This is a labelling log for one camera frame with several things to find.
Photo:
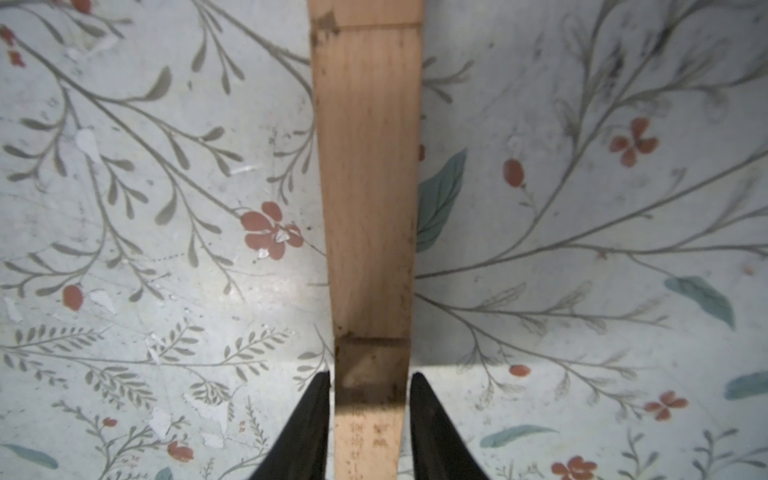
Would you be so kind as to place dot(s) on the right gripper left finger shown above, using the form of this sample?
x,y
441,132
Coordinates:
x,y
301,450

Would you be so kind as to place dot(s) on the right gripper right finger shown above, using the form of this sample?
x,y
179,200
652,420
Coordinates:
x,y
438,451

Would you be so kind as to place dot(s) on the natural wood block long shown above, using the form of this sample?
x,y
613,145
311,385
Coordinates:
x,y
337,14

